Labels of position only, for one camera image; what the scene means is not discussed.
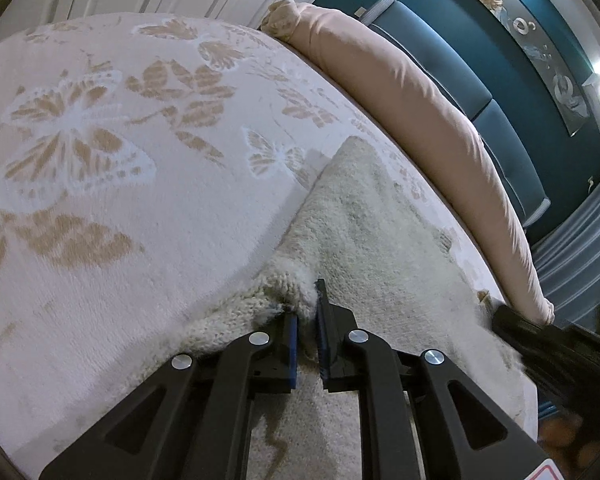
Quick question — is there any cream knitted sweater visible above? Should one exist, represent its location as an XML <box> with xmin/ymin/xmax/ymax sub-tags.
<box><xmin>172</xmin><ymin>135</ymin><xmax>541</xmax><ymax>480</ymax></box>

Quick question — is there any pink rolled duvet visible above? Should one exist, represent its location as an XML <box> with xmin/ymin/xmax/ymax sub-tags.
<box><xmin>260</xmin><ymin>0</ymin><xmax>554</xmax><ymax>324</ymax></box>

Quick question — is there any butterfly pattern bed cover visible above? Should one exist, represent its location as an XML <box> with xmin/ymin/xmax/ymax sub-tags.
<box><xmin>0</xmin><ymin>14</ymin><xmax>500</xmax><ymax>478</ymax></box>

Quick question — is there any teal upholstered headboard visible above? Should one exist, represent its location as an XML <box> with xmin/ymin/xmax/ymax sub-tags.
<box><xmin>360</xmin><ymin>0</ymin><xmax>550</xmax><ymax>228</ymax></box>

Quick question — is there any floral wall art panel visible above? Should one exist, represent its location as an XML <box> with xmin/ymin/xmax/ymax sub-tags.
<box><xmin>477</xmin><ymin>0</ymin><xmax>593</xmax><ymax>138</ymax></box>

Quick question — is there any grey striped curtain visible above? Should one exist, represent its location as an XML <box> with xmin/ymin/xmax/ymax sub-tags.
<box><xmin>533</xmin><ymin>183</ymin><xmax>600</xmax><ymax>330</ymax></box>

